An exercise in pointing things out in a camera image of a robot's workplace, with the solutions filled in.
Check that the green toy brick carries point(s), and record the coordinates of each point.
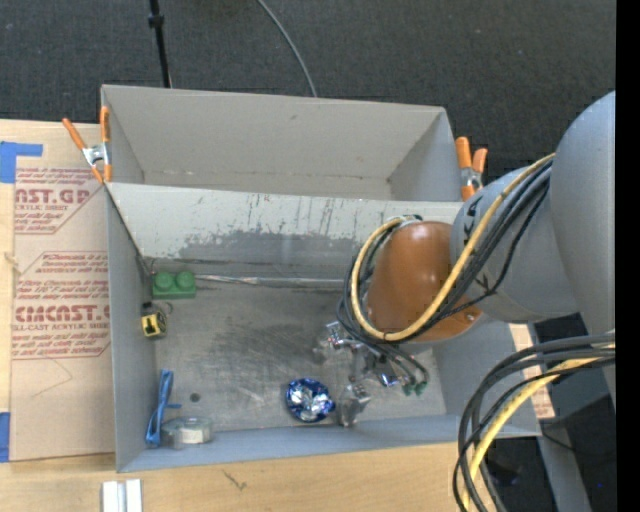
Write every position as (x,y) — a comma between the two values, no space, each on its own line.
(173,286)

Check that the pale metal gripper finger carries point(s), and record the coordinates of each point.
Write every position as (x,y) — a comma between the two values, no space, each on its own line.
(334,334)
(356,400)

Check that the grey metal bin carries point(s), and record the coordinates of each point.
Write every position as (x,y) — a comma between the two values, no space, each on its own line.
(240,345)

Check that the yellow and black tape measure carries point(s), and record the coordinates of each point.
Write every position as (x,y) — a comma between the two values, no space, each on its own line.
(152,324)

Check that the blue sunglasses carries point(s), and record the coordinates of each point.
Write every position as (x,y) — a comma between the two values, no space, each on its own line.
(161,405)

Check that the shiny blue foil ball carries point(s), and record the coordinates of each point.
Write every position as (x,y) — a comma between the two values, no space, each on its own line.
(309,400)

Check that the brown cardboard board red print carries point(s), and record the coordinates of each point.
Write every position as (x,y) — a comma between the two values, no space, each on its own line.
(60,280)

